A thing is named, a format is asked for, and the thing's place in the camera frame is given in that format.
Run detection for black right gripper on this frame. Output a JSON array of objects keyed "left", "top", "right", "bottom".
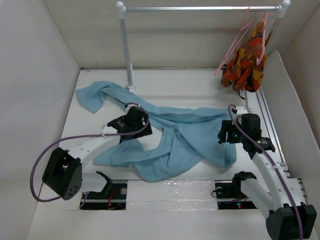
[{"left": 217, "top": 119, "right": 248, "bottom": 143}]

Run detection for light blue trousers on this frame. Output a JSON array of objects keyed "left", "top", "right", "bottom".
[{"left": 75, "top": 81, "right": 237, "bottom": 183}]

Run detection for pink wire hanger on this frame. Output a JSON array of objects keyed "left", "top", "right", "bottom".
[{"left": 214, "top": 5, "right": 253, "bottom": 76}]

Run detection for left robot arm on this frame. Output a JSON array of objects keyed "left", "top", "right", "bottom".
[{"left": 42, "top": 103, "right": 152, "bottom": 201}]

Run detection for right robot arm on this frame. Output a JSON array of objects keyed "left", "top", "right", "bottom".
[{"left": 215, "top": 113, "right": 317, "bottom": 240}]

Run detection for pink hanger holding garment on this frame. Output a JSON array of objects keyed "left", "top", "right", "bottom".
[{"left": 256, "top": 11, "right": 269, "bottom": 66}]

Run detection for orange camouflage garment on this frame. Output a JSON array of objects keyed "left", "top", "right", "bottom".
[{"left": 220, "top": 20, "right": 268, "bottom": 93}]

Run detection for white clothes rack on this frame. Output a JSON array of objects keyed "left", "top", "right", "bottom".
[{"left": 116, "top": 0, "right": 292, "bottom": 113}]

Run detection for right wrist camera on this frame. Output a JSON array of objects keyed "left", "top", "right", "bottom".
[{"left": 231, "top": 106, "right": 249, "bottom": 118}]

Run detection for aluminium rail right side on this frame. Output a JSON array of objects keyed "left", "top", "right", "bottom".
[{"left": 256, "top": 88, "right": 305, "bottom": 191}]

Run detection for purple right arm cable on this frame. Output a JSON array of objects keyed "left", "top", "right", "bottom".
[{"left": 228, "top": 104, "right": 307, "bottom": 240}]

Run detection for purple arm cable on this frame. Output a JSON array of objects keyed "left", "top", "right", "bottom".
[
  {"left": 29, "top": 102, "right": 150, "bottom": 203},
  {"left": 228, "top": 104, "right": 307, "bottom": 240}
]

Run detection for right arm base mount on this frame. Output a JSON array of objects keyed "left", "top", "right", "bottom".
[{"left": 211, "top": 180, "right": 257, "bottom": 210}]

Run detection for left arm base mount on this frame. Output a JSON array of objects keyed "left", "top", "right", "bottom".
[{"left": 79, "top": 181, "right": 128, "bottom": 211}]

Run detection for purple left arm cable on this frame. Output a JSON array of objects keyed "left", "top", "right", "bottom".
[{"left": 29, "top": 102, "right": 150, "bottom": 203}]

